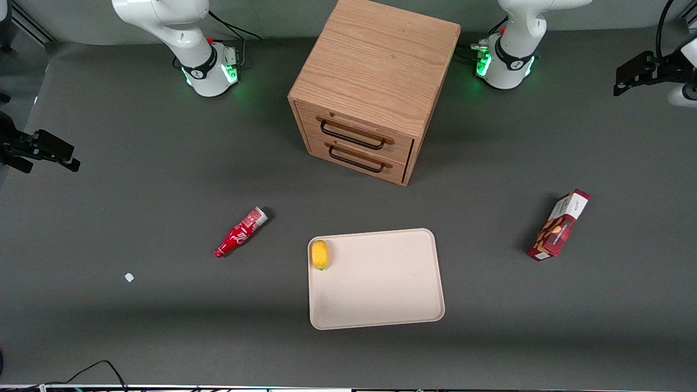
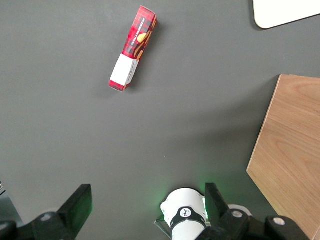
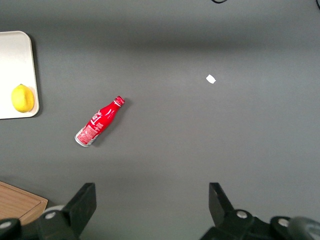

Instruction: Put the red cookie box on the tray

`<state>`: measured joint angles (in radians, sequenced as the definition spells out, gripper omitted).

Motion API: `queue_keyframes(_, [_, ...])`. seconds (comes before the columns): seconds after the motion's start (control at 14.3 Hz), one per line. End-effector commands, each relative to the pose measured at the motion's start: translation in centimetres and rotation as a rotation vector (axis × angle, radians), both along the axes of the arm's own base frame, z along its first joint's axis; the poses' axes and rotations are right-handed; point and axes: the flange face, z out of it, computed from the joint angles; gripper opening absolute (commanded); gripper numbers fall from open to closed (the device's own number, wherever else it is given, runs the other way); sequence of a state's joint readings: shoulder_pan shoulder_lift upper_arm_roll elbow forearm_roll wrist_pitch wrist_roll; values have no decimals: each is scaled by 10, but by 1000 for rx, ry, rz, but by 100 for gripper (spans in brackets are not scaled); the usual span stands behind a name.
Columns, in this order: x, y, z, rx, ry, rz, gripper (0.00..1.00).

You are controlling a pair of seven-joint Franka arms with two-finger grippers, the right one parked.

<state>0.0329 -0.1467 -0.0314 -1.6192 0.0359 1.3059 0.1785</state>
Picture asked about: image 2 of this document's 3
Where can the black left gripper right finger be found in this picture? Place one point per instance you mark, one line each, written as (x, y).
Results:
(220, 217)

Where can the wooden drawer cabinet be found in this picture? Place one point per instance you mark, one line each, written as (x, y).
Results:
(290, 150)

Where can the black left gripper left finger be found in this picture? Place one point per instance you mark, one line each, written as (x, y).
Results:
(72, 212)

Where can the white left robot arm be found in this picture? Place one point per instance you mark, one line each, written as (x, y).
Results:
(183, 202)

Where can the cream plastic tray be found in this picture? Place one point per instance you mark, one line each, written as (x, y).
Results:
(282, 11)

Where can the red cookie box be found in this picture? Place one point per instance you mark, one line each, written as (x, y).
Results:
(130, 62)

